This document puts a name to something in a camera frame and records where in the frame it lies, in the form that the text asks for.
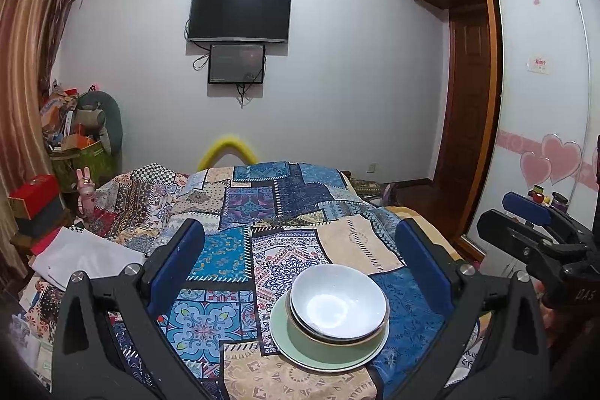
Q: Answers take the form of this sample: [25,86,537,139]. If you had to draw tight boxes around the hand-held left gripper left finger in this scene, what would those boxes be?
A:
[51,218,206,400]

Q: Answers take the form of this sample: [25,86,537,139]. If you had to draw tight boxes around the pink bowl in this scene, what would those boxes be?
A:
[286,301,390,347]

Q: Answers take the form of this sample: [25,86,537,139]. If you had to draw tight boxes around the green cardboard box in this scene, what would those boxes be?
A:
[51,142,118,195]

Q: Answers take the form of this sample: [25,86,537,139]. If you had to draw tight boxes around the small wardrobe label sticker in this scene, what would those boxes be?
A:
[527,55,554,75]

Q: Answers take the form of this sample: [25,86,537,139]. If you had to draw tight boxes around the white paper sheets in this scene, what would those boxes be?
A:
[33,226,146,291]

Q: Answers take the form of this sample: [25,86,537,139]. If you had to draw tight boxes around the white sliding wardrobe door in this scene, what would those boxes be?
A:
[485,0,600,251]

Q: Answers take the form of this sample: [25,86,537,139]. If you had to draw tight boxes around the patchwork printed blanket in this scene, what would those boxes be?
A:
[9,161,474,400]

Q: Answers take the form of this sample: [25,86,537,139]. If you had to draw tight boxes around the small jars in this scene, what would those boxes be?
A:
[527,184,570,213]

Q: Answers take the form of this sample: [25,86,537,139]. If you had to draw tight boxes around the yellow foam noodle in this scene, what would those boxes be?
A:
[197,134,258,171]

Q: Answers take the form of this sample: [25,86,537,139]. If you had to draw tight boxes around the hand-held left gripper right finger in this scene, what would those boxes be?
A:
[394,218,549,400]

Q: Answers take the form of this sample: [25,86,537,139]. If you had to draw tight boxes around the green plate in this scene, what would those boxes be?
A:
[269,290,391,373]

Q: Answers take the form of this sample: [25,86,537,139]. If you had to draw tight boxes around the patterned floor bag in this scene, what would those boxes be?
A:
[349,177,380,197]

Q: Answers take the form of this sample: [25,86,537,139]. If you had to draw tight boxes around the brown striped curtain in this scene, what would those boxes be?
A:
[0,0,92,241]

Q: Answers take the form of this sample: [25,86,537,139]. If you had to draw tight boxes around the dark wooden door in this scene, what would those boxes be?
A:
[433,4,493,195]

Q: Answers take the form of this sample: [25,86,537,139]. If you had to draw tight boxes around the pink rabbit toy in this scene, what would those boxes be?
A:
[75,167,97,218]

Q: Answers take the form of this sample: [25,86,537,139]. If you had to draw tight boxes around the pile of boxes and bags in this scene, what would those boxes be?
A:
[40,81,101,152]

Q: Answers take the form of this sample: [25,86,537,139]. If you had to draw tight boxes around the small black wall monitor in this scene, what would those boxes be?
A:
[208,44,266,85]

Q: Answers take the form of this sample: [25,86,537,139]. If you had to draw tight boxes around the black wall television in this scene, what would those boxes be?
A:
[187,0,292,43]

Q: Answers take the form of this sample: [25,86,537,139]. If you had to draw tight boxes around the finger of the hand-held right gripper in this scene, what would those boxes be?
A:
[477,209,570,274]
[502,192,582,244]

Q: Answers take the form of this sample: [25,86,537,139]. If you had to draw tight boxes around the white bowl with black spots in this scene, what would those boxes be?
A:
[289,264,389,345]

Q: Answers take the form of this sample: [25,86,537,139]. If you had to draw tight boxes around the red box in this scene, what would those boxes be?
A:
[8,175,62,220]

